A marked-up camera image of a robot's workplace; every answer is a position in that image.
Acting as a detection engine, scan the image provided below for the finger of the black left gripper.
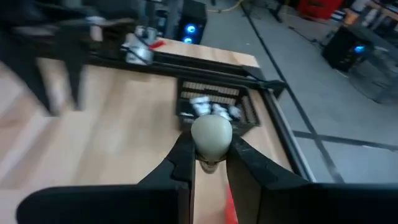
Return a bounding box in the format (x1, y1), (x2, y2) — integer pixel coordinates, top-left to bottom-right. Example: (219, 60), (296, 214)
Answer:
(39, 67), (65, 116)
(68, 60), (88, 112)

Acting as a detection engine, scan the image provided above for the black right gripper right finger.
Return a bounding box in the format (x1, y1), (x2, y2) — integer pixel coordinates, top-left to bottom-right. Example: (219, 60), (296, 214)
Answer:
(226, 134), (398, 224)

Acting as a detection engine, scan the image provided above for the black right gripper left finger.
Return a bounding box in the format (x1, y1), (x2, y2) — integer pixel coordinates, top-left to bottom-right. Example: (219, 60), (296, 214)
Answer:
(16, 133), (197, 224)

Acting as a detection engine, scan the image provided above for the white plastic skeleton figure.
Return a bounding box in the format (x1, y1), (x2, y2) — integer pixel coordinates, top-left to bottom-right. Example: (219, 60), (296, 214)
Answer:
(211, 103), (233, 121)
(228, 105), (243, 121)
(189, 96), (213, 116)

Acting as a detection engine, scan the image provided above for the grey-green plastic skull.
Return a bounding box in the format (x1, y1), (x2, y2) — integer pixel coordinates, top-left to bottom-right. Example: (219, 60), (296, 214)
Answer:
(190, 114), (233, 174)

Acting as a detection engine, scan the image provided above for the red plastic basket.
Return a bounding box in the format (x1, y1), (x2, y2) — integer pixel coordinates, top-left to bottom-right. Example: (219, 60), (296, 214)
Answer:
(225, 183), (239, 224)

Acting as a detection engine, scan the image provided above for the black plastic basket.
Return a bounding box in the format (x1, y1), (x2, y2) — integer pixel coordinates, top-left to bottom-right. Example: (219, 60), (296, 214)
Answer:
(175, 77), (261, 137)

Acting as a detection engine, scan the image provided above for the black table clamp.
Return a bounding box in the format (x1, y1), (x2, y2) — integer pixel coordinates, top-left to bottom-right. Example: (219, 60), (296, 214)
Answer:
(248, 67), (287, 99)

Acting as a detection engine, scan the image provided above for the black device with blue light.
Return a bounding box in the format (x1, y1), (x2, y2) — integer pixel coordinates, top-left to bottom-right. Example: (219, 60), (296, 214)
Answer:
(177, 0), (208, 45)

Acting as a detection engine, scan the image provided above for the grey metal cabinet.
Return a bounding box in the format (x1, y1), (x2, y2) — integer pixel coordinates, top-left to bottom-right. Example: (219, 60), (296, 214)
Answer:
(348, 29), (398, 105)

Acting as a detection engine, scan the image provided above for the black computer tower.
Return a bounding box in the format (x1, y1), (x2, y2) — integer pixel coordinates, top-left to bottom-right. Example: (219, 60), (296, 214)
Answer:
(322, 26), (374, 73)

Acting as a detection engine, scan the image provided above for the red plastic crate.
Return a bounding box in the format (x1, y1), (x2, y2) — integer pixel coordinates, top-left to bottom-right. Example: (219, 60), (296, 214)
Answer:
(297, 0), (343, 20)

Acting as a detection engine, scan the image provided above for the silver mounting bracket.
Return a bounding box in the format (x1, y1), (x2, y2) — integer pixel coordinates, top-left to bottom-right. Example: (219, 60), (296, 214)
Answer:
(120, 26), (155, 65)

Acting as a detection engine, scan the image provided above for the black aluminium table frame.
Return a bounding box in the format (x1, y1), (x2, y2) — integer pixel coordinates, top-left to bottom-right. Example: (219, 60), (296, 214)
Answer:
(88, 51), (317, 184)

